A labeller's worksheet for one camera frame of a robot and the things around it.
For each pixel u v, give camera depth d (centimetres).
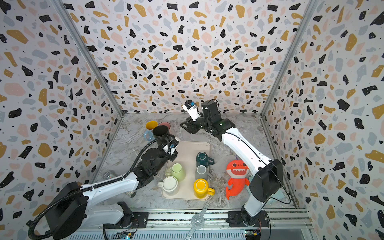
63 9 70
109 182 50
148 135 103
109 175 85
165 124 100
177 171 80
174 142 65
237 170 82
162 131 77
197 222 74
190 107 65
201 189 75
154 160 59
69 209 41
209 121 59
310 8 72
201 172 80
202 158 84
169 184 78
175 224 73
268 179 43
